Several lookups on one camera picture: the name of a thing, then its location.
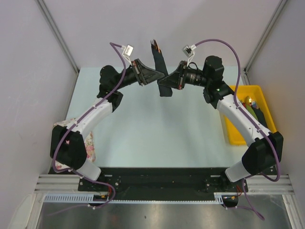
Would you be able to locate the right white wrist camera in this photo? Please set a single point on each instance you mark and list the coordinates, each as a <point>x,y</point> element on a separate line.
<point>188,50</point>

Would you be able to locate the dark rolled napkin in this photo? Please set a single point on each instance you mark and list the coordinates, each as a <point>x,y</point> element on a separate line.
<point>260,116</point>

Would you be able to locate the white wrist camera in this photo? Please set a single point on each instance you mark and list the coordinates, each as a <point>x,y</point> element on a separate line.
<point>126,52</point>
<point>188,50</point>

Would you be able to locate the gold knife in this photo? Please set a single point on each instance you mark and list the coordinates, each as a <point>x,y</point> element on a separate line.
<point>156,46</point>

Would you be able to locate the white cable duct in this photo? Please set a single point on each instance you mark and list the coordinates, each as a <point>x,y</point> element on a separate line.
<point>69,197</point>

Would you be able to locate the gold spoon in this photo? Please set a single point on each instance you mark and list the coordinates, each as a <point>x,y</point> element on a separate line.
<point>248,100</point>

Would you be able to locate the yellow plastic bin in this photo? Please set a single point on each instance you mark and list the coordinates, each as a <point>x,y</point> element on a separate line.
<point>258,101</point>

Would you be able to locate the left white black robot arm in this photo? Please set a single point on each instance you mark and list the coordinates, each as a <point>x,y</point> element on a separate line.
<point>68,141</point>

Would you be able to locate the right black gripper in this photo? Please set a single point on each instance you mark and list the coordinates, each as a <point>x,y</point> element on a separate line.
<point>181,75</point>

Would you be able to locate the purple fork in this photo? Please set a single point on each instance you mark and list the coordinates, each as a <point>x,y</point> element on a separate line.
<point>152,46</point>

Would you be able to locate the right corner aluminium post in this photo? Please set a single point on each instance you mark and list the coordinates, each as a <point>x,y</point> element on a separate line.
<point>266,33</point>

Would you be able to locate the aluminium frame rail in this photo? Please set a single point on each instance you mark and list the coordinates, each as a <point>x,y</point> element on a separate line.
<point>257,185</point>

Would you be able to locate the floral cloth mat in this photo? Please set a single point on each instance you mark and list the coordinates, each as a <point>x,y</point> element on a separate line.
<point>89,145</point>

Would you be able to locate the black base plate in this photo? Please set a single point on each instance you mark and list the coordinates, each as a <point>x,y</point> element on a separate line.
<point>164,184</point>

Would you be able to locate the corner aluminium post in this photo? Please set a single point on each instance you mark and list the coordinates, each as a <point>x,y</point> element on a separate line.
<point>266,33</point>
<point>46,13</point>

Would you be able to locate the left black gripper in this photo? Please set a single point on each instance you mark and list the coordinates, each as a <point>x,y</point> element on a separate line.
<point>138,72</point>

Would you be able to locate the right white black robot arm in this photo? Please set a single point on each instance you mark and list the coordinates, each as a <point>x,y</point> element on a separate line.
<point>264,147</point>

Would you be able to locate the green rolled napkin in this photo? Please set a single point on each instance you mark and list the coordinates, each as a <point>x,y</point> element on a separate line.
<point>251,111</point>

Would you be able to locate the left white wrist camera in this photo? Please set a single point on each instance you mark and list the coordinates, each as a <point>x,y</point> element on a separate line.
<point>126,52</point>

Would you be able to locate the left corner aluminium post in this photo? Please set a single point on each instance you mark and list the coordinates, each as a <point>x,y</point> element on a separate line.
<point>46,13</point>

